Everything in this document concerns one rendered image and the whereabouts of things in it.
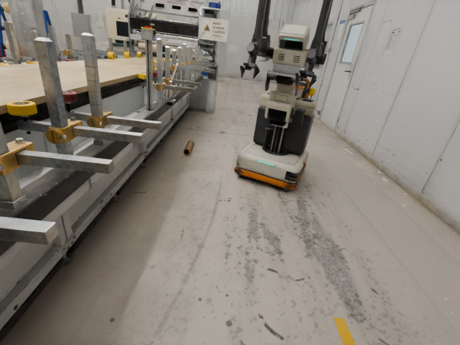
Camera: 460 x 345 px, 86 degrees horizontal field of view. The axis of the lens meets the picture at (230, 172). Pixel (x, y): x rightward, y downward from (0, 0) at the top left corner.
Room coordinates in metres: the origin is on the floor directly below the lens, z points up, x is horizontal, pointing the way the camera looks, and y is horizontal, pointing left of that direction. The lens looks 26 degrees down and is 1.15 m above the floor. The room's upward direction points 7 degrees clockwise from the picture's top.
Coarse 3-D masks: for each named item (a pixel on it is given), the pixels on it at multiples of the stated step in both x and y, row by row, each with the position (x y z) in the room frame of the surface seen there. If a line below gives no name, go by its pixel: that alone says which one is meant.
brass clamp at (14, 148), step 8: (8, 144) 0.60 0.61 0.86; (16, 144) 0.60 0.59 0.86; (24, 144) 0.61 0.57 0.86; (32, 144) 0.63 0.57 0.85; (8, 152) 0.55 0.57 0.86; (16, 152) 0.57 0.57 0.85; (0, 160) 0.52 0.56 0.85; (8, 160) 0.54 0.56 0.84; (16, 160) 0.56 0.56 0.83; (0, 168) 0.51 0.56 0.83; (8, 168) 0.54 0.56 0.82; (16, 168) 0.56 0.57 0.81
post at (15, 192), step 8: (0, 128) 0.55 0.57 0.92; (0, 136) 0.55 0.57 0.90; (0, 144) 0.54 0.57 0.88; (0, 152) 0.53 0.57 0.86; (0, 176) 0.52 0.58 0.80; (8, 176) 0.54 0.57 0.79; (16, 176) 0.56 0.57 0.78; (0, 184) 0.52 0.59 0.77; (8, 184) 0.53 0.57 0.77; (16, 184) 0.55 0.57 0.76; (0, 192) 0.52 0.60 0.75; (8, 192) 0.53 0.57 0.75; (16, 192) 0.54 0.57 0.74; (0, 200) 0.52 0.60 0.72; (8, 200) 0.52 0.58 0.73
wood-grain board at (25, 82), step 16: (16, 64) 1.73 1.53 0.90; (32, 64) 1.82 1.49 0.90; (64, 64) 2.05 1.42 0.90; (80, 64) 2.19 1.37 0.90; (112, 64) 2.52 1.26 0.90; (128, 64) 2.72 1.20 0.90; (144, 64) 2.97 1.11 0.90; (0, 80) 1.17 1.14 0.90; (16, 80) 1.22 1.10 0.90; (32, 80) 1.27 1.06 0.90; (64, 80) 1.38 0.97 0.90; (80, 80) 1.45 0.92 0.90; (112, 80) 1.62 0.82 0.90; (0, 96) 0.90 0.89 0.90; (16, 96) 0.93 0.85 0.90; (32, 96) 0.96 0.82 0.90; (0, 112) 0.78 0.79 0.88
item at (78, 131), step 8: (32, 120) 0.83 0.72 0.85; (24, 128) 0.81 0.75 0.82; (32, 128) 0.81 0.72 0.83; (40, 128) 0.81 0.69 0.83; (48, 128) 0.81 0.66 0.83; (80, 128) 0.82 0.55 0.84; (88, 128) 0.83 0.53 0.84; (96, 128) 0.84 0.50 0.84; (88, 136) 0.82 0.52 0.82; (96, 136) 0.82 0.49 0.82; (104, 136) 0.82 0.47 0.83; (112, 136) 0.82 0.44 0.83; (120, 136) 0.82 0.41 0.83; (128, 136) 0.83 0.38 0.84; (136, 136) 0.83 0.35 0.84
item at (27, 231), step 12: (0, 216) 0.35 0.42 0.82; (0, 228) 0.32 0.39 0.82; (12, 228) 0.33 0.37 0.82; (24, 228) 0.33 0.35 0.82; (36, 228) 0.34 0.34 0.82; (48, 228) 0.34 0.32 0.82; (12, 240) 0.33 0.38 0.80; (24, 240) 0.33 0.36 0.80; (36, 240) 0.33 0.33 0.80; (48, 240) 0.33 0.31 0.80
